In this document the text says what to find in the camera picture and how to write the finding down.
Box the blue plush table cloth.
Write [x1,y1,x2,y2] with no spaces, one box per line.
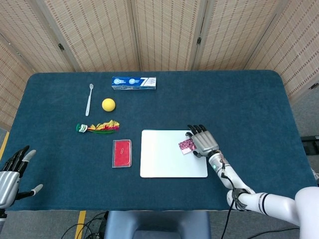
[4,70,315,212]

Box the blue white toothpaste box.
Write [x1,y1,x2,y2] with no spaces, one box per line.
[111,76,157,91]

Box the white toothbrush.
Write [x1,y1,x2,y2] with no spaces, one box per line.
[85,83,94,117]

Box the black metal rack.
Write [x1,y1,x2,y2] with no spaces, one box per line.
[301,135,319,156]

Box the clear case with red lining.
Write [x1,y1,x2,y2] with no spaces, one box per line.
[112,139,133,169]

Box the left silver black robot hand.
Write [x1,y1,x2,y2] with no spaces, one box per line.
[0,145,43,209]

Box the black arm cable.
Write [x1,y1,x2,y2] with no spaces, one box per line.
[217,159,250,239]

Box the white board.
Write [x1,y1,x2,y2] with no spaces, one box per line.
[140,129,208,178]

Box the colourful feather shuttlecock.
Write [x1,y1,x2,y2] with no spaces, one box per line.
[76,119,121,135]

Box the black floor cable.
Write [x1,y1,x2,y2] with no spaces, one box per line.
[61,211,110,239]

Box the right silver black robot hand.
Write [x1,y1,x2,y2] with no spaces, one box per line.
[185,124,220,159]

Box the yellow foam ball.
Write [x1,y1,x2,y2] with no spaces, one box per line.
[102,98,116,112]

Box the woven bamboo folding screen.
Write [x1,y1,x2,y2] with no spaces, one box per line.
[0,0,319,131]

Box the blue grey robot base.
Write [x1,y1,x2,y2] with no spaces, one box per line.
[104,211,211,239]

